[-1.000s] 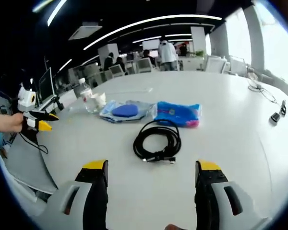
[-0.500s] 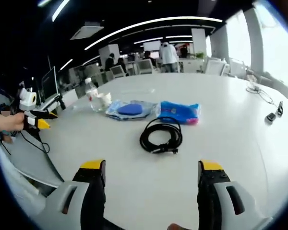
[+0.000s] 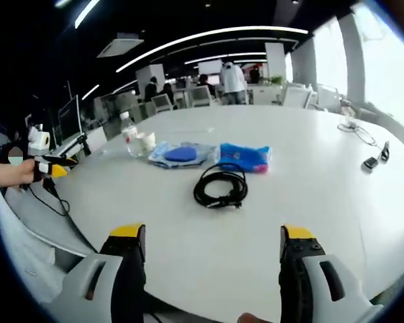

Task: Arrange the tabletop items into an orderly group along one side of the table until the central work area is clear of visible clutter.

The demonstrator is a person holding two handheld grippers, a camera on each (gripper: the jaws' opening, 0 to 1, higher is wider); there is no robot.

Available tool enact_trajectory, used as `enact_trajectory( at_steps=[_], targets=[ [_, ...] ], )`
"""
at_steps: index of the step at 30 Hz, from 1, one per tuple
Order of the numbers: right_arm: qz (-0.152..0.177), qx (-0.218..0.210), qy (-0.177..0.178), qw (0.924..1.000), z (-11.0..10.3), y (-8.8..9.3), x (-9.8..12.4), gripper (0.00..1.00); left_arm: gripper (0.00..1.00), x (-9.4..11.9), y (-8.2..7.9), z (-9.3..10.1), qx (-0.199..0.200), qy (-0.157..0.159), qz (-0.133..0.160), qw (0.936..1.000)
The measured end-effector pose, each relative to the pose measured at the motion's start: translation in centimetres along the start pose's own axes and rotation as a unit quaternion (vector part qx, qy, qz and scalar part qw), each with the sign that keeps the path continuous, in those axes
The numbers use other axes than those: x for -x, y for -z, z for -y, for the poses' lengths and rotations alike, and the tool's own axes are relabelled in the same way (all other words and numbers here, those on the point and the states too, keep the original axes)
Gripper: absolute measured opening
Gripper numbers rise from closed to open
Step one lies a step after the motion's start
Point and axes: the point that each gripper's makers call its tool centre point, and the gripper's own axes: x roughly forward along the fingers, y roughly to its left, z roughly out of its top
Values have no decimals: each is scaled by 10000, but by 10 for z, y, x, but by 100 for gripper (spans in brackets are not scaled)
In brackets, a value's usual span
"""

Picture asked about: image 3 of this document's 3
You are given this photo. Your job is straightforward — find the white mesh office chair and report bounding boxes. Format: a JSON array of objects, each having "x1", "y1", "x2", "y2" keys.
[
  {"x1": 316, "y1": 83, "x2": 341, "y2": 110},
  {"x1": 282, "y1": 85, "x2": 312, "y2": 109},
  {"x1": 151, "y1": 94, "x2": 174, "y2": 114},
  {"x1": 191, "y1": 85, "x2": 214, "y2": 108}
]

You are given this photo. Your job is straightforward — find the ceiling air conditioner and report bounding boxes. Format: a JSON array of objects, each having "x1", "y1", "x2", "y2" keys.
[{"x1": 96, "y1": 32, "x2": 145, "y2": 59}]

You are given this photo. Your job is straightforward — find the person's right hand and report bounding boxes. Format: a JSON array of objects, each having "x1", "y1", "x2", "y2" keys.
[{"x1": 238, "y1": 312, "x2": 269, "y2": 323}]

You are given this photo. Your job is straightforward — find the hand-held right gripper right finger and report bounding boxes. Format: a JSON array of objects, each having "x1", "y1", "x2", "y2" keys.
[{"x1": 278, "y1": 224, "x2": 384, "y2": 323}]

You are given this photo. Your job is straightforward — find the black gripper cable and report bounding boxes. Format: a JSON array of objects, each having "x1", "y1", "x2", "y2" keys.
[{"x1": 28, "y1": 183, "x2": 99, "y2": 254}]

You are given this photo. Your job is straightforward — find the desk monitor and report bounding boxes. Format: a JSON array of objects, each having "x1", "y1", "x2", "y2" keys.
[{"x1": 58, "y1": 95, "x2": 83, "y2": 143}]

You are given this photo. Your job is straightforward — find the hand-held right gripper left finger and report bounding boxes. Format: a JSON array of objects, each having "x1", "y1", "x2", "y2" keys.
[{"x1": 48, "y1": 222, "x2": 146, "y2": 323}]

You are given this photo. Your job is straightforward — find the clear plastic bag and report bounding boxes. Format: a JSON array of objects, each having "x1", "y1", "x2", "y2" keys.
[{"x1": 147, "y1": 141, "x2": 220, "y2": 170}]

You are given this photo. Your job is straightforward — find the patterned paper cup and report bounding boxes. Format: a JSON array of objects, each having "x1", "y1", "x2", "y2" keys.
[{"x1": 136, "y1": 132, "x2": 156, "y2": 155}]

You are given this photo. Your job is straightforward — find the person's left hand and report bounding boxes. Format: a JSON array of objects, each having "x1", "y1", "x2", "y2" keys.
[{"x1": 5, "y1": 157, "x2": 36, "y2": 191}]

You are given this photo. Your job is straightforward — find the white table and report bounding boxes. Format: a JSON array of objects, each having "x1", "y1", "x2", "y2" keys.
[{"x1": 48, "y1": 104, "x2": 404, "y2": 311}]

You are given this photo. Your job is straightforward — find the blue tissue packet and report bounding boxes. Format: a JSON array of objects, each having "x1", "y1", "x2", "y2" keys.
[{"x1": 215, "y1": 143, "x2": 273, "y2": 175}]

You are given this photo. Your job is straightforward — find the thin cable bundle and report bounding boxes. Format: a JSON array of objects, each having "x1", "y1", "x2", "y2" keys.
[{"x1": 337, "y1": 120, "x2": 378, "y2": 147}]

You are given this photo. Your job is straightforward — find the blue oval pad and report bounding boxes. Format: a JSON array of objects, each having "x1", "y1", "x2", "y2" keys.
[{"x1": 164, "y1": 147, "x2": 197, "y2": 164}]

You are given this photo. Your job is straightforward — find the white side desk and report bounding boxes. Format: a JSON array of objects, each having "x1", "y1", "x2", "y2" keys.
[{"x1": 52, "y1": 133, "x2": 92, "y2": 157}]

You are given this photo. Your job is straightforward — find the white display board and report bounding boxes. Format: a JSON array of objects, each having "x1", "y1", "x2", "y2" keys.
[{"x1": 197, "y1": 59, "x2": 223, "y2": 75}]

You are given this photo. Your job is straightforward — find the person's white shirt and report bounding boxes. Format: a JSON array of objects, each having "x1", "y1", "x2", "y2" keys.
[{"x1": 0, "y1": 188, "x2": 99, "y2": 306}]

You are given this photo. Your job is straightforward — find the clear water bottle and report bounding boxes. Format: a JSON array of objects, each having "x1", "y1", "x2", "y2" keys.
[{"x1": 120, "y1": 112, "x2": 144, "y2": 159}]

